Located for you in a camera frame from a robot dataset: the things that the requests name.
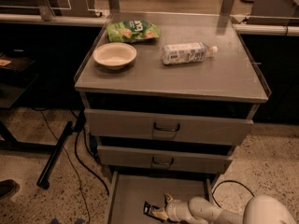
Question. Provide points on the black rxbar chocolate bar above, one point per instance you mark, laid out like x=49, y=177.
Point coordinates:
x=147, y=208

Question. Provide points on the grey middle drawer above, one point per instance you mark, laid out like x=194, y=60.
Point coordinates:
x=164, y=160

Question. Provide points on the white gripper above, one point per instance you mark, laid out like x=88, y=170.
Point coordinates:
x=172, y=208

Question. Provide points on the white paper bowl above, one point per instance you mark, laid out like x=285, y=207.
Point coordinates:
x=114, y=56

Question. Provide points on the grey open bottom drawer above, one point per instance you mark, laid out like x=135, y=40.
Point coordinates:
x=130, y=189

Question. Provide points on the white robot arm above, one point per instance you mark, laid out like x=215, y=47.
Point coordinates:
x=261, y=209

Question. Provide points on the grey top drawer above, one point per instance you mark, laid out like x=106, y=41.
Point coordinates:
x=175, y=128

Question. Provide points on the clear plastic water bottle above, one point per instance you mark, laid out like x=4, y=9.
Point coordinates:
x=194, y=52

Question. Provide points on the grey metal drawer cabinet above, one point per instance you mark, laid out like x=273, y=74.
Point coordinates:
x=227, y=85

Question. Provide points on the grey rail counter ledge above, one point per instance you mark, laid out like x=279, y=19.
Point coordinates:
x=59, y=21

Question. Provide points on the dark shoe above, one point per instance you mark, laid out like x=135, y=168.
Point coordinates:
x=7, y=187

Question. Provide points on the black table leg frame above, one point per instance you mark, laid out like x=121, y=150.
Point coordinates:
x=9, y=142

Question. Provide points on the dark side table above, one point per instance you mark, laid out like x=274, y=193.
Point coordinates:
x=16, y=76

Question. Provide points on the blue object on floor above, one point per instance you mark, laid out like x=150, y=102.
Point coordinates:
x=70, y=221

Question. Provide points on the green snack chip bag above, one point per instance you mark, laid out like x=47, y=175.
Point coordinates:
x=132, y=31

